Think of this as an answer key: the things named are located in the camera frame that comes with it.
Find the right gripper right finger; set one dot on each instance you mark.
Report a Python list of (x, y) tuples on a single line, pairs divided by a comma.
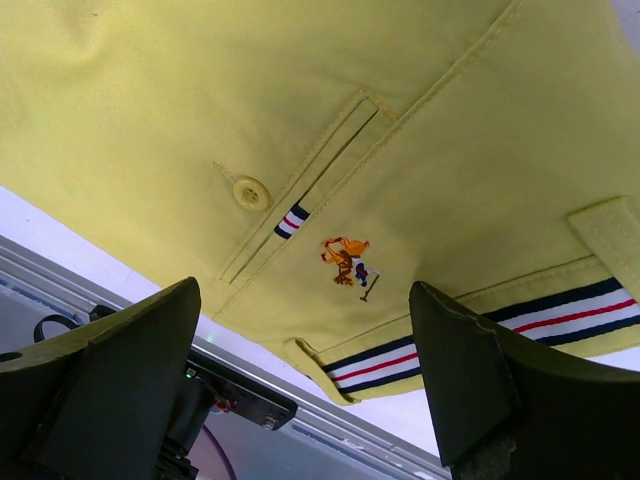
[(507, 407)]

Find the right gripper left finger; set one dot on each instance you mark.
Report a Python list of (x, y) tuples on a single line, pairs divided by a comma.
[(95, 402)]

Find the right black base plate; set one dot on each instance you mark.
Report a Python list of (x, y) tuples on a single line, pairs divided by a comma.
[(234, 392)]

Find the yellow-green trousers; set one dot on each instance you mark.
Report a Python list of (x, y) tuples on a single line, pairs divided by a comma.
[(308, 161)]

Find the aluminium frame rail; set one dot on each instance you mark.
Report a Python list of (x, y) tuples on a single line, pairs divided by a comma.
[(322, 441)]

